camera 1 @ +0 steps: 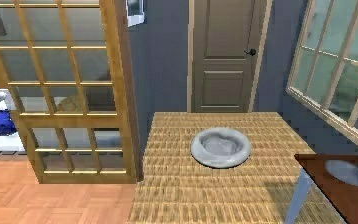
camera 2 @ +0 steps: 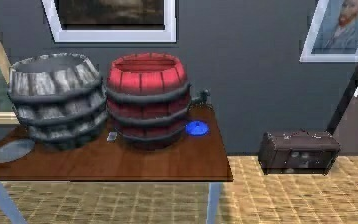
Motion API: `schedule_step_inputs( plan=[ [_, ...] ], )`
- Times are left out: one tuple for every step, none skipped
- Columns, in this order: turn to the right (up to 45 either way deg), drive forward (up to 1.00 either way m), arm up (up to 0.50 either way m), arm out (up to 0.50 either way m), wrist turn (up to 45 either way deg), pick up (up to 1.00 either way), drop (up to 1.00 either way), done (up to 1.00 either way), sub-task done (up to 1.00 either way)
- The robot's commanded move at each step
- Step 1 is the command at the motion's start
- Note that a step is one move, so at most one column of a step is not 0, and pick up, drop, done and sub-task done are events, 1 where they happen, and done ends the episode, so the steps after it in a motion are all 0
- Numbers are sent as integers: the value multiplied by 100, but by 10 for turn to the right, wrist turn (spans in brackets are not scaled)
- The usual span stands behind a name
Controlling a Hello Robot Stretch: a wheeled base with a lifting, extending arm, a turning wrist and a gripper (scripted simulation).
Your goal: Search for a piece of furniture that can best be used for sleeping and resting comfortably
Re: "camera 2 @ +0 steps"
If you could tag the white framed dark painting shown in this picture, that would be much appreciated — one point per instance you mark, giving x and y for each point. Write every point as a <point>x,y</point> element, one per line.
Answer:
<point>112,20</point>

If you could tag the grey round plate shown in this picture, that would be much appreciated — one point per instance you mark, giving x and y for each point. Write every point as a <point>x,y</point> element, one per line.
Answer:
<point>12,150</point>

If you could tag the white framed portrait painting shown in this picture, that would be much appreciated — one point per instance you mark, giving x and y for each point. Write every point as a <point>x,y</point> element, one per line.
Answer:
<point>340,30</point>

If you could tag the brown wooden table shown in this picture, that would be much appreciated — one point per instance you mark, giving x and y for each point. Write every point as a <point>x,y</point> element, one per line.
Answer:
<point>147,163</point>

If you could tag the small black figurine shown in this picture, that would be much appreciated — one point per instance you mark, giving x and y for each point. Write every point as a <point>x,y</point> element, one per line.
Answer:
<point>202,96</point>

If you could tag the blue round lid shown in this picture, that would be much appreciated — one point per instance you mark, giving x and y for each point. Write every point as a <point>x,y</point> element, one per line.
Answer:
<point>197,128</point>

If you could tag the dark room door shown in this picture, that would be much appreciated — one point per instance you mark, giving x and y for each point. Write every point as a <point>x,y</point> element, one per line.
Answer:
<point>353,110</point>

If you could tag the small grey box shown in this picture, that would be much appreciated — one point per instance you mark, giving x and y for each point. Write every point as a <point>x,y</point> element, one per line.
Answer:
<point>112,136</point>

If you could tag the grey wooden barrel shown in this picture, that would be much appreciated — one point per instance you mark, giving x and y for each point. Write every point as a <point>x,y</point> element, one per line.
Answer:
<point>55,100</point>

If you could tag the red wooden barrel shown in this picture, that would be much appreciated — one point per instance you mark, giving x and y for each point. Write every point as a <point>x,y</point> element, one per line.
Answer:
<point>147,96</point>

